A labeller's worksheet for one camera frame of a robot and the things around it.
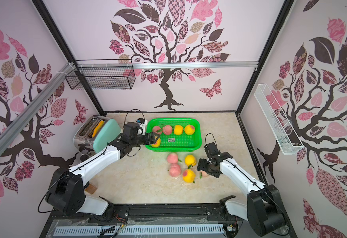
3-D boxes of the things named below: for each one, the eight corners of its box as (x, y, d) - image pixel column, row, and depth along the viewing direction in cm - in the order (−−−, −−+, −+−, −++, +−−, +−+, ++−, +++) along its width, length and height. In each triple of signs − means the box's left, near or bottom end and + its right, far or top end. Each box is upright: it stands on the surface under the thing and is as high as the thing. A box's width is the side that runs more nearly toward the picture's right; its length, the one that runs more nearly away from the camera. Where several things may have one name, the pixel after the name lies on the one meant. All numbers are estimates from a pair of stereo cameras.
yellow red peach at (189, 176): (182, 183, 85) (183, 180, 81) (182, 172, 89) (182, 168, 85) (195, 183, 85) (195, 179, 81) (194, 172, 89) (195, 168, 85)
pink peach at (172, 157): (166, 160, 94) (166, 157, 91) (171, 154, 97) (170, 150, 94) (175, 165, 92) (175, 162, 88) (179, 158, 95) (179, 155, 91)
